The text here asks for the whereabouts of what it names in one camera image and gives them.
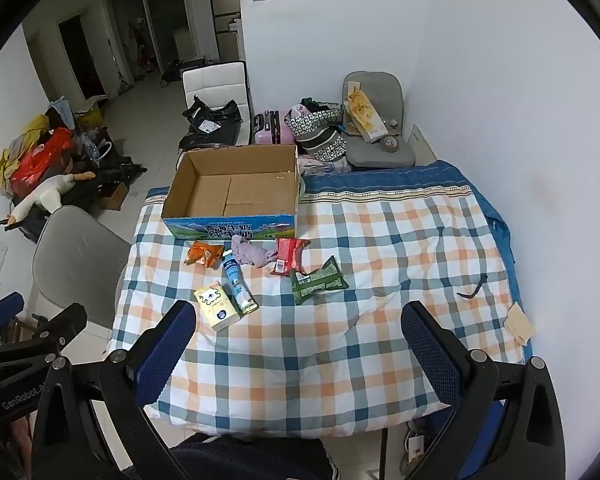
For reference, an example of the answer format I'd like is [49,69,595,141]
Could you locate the pink suitcase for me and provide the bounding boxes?
[253,110,294,145]

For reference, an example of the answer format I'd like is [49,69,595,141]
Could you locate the yellow clothing pile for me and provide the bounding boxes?
[0,114,50,198]

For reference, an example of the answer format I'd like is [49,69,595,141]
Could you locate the beige paper pieces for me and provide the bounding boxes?
[504,302,535,346]

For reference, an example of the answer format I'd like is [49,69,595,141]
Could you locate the white leather chair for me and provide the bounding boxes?
[182,61,253,145]

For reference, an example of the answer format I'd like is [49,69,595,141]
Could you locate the tape roll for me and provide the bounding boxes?
[380,136,400,153]

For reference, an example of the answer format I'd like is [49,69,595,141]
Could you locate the grey floor chair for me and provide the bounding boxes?
[342,70,415,169]

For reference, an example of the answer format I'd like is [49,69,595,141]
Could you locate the open cardboard milk box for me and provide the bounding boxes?
[161,145,300,240]

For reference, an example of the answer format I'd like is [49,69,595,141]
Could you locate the blue white milk carton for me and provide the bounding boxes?
[222,249,259,316]

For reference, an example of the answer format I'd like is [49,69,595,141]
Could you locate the grey chair left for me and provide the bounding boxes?
[32,206,131,330]

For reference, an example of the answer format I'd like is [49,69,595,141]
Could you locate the black cable on table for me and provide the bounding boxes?
[456,272,489,299]

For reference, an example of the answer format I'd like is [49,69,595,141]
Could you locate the red snack bag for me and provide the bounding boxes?
[272,238,310,276]

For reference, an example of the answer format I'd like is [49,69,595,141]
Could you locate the orange snack bag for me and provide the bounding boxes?
[184,240,225,269]

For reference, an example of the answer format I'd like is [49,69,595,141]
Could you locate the yellow snack box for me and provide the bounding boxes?
[344,88,389,143]

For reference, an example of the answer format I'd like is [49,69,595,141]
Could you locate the small cardboard box floor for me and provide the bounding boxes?
[98,182,129,211]

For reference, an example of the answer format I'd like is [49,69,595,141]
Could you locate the purple sock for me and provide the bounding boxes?
[230,234,277,268]

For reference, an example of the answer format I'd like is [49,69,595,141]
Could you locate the plaid checkered tablecloth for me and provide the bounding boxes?
[107,184,527,438]

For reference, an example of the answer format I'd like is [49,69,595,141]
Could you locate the red plastic bag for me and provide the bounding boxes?
[9,127,73,198]

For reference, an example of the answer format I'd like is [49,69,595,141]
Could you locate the yellow tissue pack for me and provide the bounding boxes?
[194,282,240,332]

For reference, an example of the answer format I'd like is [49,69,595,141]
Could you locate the green snack bag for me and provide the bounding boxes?
[289,256,349,304]

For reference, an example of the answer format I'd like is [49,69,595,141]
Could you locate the patterned grey tote bag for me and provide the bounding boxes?
[284,104,347,162]

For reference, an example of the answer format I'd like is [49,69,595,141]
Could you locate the black plastic bag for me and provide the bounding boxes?
[178,96,242,152]

